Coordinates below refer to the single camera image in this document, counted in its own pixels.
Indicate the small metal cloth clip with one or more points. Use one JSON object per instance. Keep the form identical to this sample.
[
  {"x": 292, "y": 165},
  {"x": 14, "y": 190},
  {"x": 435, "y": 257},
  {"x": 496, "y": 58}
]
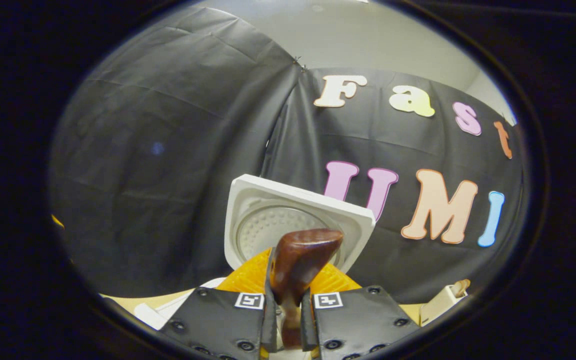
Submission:
[{"x": 298, "y": 62}]

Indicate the brown wooden spoon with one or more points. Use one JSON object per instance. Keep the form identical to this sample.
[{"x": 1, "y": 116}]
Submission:
[{"x": 298, "y": 260}]

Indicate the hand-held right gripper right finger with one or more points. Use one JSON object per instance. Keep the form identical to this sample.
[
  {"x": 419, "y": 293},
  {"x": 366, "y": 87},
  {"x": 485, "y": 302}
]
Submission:
[{"x": 358, "y": 320}]

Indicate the brown toast slice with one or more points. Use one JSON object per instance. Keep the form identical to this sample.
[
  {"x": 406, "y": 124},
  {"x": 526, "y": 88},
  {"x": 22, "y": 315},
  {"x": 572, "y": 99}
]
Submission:
[{"x": 460, "y": 287}]

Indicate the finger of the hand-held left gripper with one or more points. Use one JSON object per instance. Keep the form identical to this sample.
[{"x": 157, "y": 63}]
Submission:
[{"x": 56, "y": 221}]

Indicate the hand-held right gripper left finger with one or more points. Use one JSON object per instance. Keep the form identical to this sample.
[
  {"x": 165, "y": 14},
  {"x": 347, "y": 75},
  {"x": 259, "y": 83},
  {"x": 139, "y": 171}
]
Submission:
[{"x": 218, "y": 320}]

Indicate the black backdrop cloth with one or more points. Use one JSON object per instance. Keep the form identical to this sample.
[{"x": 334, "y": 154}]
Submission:
[{"x": 168, "y": 150}]

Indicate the white toaster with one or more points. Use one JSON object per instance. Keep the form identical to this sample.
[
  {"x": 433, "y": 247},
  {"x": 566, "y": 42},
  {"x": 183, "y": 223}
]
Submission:
[{"x": 438, "y": 305}]

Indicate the white rice cooker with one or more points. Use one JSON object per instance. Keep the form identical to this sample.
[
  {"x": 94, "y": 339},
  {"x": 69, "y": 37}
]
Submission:
[{"x": 288, "y": 200}]

